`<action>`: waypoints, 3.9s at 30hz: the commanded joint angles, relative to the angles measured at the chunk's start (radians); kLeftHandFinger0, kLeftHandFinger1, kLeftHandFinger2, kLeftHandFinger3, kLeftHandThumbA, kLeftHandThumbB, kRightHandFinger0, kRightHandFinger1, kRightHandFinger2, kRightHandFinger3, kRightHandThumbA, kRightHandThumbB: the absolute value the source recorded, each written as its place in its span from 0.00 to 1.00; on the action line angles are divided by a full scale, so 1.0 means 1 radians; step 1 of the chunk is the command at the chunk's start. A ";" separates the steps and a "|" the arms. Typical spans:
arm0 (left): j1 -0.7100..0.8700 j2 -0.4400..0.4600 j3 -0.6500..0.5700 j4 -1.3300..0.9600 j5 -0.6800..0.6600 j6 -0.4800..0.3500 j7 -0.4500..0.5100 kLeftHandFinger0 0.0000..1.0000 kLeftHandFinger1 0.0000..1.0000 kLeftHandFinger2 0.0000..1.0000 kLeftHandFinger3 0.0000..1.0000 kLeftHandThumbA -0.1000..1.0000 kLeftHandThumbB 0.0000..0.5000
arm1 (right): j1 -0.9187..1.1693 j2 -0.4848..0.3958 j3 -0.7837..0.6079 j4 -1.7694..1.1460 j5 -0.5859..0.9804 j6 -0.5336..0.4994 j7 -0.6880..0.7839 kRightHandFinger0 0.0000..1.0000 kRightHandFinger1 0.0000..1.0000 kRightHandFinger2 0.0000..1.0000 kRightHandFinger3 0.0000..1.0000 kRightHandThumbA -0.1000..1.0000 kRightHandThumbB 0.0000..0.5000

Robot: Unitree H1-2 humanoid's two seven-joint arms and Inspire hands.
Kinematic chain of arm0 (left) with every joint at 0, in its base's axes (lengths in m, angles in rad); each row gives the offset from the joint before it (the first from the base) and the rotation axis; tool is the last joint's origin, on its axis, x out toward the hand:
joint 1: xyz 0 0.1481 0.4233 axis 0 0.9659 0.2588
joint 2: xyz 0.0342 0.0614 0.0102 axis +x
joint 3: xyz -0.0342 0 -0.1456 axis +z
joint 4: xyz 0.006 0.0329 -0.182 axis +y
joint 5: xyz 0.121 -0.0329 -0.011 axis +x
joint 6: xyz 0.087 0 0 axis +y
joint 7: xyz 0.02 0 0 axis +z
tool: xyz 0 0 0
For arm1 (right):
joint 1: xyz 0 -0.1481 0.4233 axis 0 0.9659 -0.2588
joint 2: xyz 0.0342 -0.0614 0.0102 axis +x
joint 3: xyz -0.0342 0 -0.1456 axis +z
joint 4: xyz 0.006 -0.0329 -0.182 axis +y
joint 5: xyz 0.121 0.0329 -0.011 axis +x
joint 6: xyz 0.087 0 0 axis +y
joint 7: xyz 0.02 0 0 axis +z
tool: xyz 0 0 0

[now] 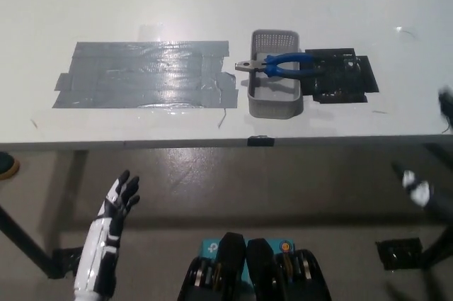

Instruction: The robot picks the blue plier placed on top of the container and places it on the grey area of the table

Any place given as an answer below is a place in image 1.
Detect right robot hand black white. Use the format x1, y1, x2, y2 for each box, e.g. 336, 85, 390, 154
391, 87, 453, 217

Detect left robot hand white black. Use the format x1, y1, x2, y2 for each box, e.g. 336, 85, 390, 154
71, 169, 142, 301

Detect blue handled plier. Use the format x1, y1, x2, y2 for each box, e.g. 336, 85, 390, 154
234, 52, 325, 78

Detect black ribbed robot body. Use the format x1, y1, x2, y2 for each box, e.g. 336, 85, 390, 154
176, 232, 333, 301

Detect grey plastic basket container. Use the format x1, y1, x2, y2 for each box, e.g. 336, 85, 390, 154
246, 28, 304, 119

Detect black floor tape patch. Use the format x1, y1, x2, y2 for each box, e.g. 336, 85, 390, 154
374, 237, 425, 272
50, 245, 86, 279

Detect teal cardboard box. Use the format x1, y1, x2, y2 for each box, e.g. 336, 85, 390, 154
200, 237, 295, 283

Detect round green orange disc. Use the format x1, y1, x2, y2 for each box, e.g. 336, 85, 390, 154
0, 150, 21, 182

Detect black tape patch on table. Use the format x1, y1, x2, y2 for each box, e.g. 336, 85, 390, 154
299, 47, 380, 105

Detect grey duct tape patch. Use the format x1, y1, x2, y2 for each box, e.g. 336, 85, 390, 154
52, 40, 239, 110

